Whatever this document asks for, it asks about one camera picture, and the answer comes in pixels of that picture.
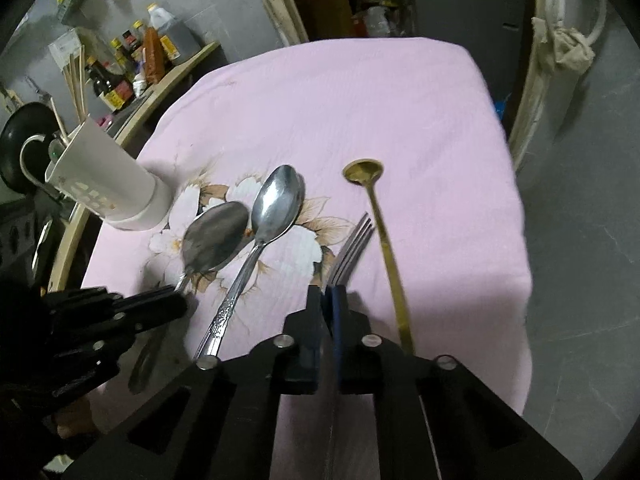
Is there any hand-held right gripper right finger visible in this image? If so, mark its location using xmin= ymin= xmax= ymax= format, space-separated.
xmin=325 ymin=284 xmax=583 ymax=480

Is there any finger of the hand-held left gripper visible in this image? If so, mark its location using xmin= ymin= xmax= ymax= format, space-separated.
xmin=120 ymin=291 xmax=189 ymax=333
xmin=107 ymin=285 xmax=176 ymax=307

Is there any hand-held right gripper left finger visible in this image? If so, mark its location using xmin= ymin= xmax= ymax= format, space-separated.
xmin=75 ymin=285 xmax=331 ymax=480

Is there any steel fork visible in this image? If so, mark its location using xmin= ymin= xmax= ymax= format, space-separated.
xmin=322 ymin=212 xmax=376 ymax=480

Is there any plain steel spoon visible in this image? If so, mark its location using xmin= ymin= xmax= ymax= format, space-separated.
xmin=127 ymin=201 xmax=250 ymax=395

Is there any white utensil holder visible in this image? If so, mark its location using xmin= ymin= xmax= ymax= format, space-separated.
xmin=20 ymin=115 xmax=173 ymax=232

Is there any steel spoon with patterned handle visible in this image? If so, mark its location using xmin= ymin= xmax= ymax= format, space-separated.
xmin=192 ymin=165 xmax=307 ymax=362

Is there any black wok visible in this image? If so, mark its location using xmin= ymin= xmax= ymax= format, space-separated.
xmin=0 ymin=102 xmax=63 ymax=196

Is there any dark soy sauce bottle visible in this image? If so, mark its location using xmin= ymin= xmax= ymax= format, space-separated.
xmin=86 ymin=57 xmax=133 ymax=113

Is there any wooden counter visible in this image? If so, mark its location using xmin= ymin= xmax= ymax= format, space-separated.
xmin=47 ymin=41 xmax=222 ymax=293

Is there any orange sauce bottle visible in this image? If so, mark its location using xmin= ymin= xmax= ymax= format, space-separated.
xmin=143 ymin=27 xmax=166 ymax=85

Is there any pink floral cloth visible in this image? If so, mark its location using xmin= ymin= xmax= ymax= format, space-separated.
xmin=80 ymin=36 xmax=532 ymax=480

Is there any yellow-capped bottle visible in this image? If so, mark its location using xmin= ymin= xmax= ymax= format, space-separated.
xmin=111 ymin=37 xmax=132 ymax=73

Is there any red-capped dark bottle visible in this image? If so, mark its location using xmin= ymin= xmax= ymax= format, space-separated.
xmin=122 ymin=21 xmax=145 ymax=56

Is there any large dark oil bottle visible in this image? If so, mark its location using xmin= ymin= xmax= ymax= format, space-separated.
xmin=146 ymin=4 xmax=197 ymax=63

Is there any orange-brown bag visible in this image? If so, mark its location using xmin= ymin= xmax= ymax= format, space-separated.
xmin=300 ymin=0 xmax=353 ymax=41

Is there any grey cabinet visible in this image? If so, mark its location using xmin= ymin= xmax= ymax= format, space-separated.
xmin=407 ymin=0 xmax=533 ymax=101

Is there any beige rag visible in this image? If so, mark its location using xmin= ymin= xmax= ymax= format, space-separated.
xmin=531 ymin=16 xmax=596 ymax=78

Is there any gold long-handled spoon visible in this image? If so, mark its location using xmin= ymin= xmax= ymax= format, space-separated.
xmin=342 ymin=159 xmax=416 ymax=356

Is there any white wall box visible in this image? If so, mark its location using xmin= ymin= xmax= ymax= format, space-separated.
xmin=48 ymin=30 xmax=86 ymax=70

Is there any wooden door frame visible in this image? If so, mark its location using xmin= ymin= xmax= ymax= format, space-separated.
xmin=250 ymin=0 xmax=308 ymax=46

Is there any white hose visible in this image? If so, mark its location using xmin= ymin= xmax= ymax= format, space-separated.
xmin=545 ymin=0 xmax=608 ymax=56

